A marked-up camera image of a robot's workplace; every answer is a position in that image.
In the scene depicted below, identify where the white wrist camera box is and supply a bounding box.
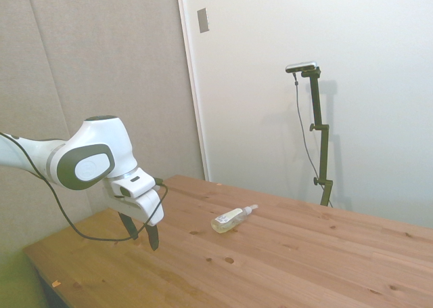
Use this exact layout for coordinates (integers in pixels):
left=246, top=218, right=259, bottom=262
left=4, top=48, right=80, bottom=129
left=111, top=172, right=158, bottom=199

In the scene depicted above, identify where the green soft object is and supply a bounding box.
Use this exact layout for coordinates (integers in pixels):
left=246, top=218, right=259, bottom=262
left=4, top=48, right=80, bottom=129
left=0, top=250, right=48, bottom=308

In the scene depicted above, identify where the black camera stand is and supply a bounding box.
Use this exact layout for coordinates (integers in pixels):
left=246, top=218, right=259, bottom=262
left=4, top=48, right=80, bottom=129
left=299, top=66, right=334, bottom=207

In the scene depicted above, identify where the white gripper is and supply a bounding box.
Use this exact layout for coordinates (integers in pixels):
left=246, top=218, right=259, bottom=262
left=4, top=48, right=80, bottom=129
left=102, top=179, right=165, bottom=252

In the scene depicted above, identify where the grey exterior camera cable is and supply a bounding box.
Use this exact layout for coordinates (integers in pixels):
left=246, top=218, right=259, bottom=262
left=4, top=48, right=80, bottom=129
left=292, top=71, right=336, bottom=208

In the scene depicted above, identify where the clear sanitizer pump bottle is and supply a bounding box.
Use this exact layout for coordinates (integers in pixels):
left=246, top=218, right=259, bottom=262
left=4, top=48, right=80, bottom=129
left=210, top=204, right=259, bottom=234

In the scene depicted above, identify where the grey wall plate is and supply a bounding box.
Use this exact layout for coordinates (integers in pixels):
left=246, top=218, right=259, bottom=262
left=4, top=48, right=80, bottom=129
left=197, top=7, right=211, bottom=34

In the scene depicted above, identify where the silver exterior camera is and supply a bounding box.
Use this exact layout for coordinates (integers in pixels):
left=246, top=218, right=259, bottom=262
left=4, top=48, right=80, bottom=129
left=286, top=61, right=319, bottom=74

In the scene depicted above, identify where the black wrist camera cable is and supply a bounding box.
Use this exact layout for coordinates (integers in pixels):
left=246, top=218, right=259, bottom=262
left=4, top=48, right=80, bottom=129
left=0, top=131, right=169, bottom=243

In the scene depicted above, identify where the white door frame trim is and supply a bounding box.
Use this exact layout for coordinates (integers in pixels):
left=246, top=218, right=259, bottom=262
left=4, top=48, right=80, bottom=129
left=175, top=0, right=211, bottom=182

